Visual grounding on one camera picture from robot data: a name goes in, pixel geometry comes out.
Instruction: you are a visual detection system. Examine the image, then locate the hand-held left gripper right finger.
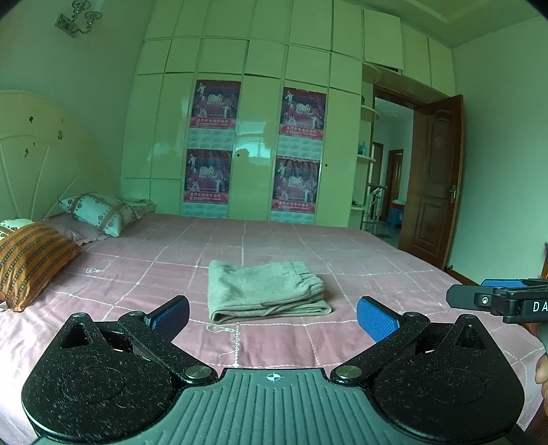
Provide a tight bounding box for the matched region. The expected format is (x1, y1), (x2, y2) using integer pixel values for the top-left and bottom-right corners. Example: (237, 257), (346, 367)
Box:
(331, 296), (491, 388)

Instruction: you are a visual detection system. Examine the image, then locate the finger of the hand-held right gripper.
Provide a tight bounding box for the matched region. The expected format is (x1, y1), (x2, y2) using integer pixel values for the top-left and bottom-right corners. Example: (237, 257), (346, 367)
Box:
(482, 278), (548, 289)
(446, 286), (493, 311)

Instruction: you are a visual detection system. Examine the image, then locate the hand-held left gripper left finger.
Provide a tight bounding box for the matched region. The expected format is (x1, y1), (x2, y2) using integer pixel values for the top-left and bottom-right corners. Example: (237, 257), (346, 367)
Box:
(55, 295), (217, 390)

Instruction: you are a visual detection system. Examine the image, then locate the green knit garment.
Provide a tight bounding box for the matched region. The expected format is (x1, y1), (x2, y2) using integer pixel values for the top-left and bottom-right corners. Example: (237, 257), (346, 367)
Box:
(207, 259), (333, 323)

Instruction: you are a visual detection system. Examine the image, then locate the person's right hand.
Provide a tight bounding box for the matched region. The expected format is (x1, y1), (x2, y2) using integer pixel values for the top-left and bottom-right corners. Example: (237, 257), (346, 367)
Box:
(535, 354), (548, 417)

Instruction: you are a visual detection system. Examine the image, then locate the blue and red plastic stool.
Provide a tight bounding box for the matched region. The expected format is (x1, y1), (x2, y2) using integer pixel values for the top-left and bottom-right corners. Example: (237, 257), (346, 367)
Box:
(387, 200), (407, 227)

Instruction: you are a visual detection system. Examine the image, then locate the metal stair railing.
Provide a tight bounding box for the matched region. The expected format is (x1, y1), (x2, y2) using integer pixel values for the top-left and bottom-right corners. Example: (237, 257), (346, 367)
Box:
(362, 186), (386, 235)

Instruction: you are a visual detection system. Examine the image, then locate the brown wooden door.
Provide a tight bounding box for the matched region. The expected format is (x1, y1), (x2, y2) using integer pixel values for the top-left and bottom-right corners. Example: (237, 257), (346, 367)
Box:
(398, 95), (465, 270)

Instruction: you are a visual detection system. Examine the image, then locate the bed with pink checked sheet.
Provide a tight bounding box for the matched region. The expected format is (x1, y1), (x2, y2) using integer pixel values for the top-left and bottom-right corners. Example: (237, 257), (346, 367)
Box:
(0, 212), (546, 445)

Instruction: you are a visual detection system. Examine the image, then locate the white heart-patterned pillow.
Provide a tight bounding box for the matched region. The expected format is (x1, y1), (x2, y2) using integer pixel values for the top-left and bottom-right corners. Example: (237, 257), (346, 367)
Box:
(57, 192), (144, 238)

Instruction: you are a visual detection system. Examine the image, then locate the pink pillow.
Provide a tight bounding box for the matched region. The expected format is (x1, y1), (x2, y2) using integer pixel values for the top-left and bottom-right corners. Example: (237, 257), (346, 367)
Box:
(38, 213), (110, 246)

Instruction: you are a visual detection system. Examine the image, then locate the orange striped pillow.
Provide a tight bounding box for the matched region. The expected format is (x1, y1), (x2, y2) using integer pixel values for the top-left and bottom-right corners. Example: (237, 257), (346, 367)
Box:
(0, 219), (83, 312)

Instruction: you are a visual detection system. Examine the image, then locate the white corner shelf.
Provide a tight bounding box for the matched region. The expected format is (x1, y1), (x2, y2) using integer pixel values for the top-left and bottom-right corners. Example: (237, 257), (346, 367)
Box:
(349, 64), (382, 234)

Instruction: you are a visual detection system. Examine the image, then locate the cream headboard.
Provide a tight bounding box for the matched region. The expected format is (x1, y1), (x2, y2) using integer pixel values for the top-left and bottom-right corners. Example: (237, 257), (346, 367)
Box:
(0, 89), (116, 221)

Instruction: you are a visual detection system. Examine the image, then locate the white glossy wardrobe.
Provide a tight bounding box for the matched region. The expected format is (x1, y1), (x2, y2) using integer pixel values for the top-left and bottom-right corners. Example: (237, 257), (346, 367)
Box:
(121, 0), (454, 229)

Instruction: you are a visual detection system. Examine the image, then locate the wall calendar poster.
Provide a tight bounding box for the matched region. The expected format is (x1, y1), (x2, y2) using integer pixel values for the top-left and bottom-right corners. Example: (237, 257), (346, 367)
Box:
(183, 148), (234, 218)
(277, 87), (327, 161)
(190, 79), (241, 150)
(270, 156), (322, 224)

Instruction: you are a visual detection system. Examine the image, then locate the wall lamp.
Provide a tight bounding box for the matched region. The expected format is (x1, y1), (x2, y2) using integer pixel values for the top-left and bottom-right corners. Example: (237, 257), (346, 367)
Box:
(55, 0), (104, 27)

